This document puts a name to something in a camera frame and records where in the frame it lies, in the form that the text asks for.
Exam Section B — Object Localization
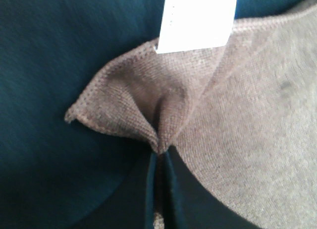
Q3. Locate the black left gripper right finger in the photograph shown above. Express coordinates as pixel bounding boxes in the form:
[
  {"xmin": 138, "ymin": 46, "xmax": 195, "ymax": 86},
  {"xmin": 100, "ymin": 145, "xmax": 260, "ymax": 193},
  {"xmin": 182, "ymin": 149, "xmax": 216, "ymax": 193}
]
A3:
[{"xmin": 163, "ymin": 147, "xmax": 259, "ymax": 229}]

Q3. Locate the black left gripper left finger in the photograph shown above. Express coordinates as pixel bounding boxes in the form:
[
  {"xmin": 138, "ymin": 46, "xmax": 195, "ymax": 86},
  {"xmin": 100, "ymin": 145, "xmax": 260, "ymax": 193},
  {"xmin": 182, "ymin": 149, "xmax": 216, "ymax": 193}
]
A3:
[{"xmin": 144, "ymin": 153, "xmax": 157, "ymax": 229}]

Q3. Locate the brown towel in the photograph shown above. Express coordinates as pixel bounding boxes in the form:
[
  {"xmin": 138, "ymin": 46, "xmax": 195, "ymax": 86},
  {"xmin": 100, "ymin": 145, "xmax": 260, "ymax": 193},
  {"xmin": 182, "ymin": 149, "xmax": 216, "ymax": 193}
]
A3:
[{"xmin": 65, "ymin": 0, "xmax": 317, "ymax": 229}]

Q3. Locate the white towel label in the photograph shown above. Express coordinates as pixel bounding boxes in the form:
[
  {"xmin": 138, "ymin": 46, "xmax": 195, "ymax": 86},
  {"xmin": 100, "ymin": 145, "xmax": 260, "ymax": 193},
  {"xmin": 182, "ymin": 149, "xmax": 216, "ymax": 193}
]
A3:
[{"xmin": 156, "ymin": 0, "xmax": 237, "ymax": 53}]

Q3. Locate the black table cloth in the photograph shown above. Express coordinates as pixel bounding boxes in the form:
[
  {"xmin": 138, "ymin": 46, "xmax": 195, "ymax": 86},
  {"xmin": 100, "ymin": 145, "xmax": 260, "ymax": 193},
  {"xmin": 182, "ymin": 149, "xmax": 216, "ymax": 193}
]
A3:
[{"xmin": 0, "ymin": 0, "xmax": 305, "ymax": 229}]

